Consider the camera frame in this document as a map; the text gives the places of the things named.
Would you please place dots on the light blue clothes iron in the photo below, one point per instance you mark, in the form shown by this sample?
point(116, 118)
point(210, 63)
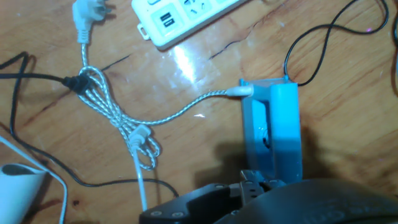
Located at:
point(284, 124)

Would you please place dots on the white power strip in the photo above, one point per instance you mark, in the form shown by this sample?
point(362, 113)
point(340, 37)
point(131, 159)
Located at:
point(186, 18)

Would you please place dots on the white and blue hair dryer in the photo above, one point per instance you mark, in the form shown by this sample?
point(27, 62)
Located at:
point(18, 196)

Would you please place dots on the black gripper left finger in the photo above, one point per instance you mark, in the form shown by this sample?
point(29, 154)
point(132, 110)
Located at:
point(192, 205)

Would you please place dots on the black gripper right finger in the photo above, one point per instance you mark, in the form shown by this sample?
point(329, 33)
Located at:
point(253, 186)

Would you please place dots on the glossy wooden board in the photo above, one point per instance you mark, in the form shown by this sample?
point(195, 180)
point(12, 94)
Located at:
point(217, 62)

